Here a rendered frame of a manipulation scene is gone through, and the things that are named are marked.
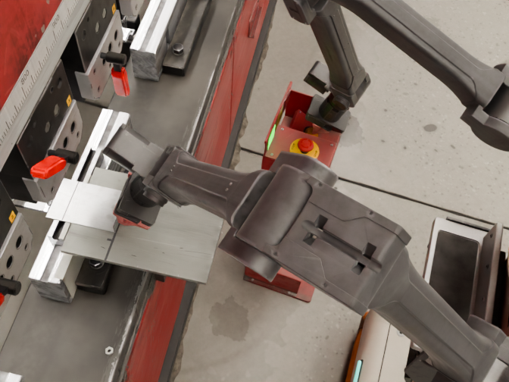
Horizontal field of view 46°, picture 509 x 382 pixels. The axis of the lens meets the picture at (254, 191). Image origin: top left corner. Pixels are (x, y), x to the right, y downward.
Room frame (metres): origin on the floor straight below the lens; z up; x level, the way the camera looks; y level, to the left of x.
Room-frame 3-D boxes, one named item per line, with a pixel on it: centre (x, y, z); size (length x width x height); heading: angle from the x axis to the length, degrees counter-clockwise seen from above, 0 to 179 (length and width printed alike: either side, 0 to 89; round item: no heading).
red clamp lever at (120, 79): (0.66, 0.25, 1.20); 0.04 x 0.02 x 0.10; 84
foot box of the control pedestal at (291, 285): (0.89, -0.14, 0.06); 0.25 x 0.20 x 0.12; 76
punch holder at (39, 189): (0.49, 0.33, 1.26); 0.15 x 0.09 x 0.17; 174
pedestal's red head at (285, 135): (0.90, -0.11, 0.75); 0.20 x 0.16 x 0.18; 166
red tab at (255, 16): (1.51, 0.06, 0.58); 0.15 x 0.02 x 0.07; 174
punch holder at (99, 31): (0.69, 0.31, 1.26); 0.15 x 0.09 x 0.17; 174
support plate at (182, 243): (0.50, 0.18, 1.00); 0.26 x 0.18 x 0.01; 84
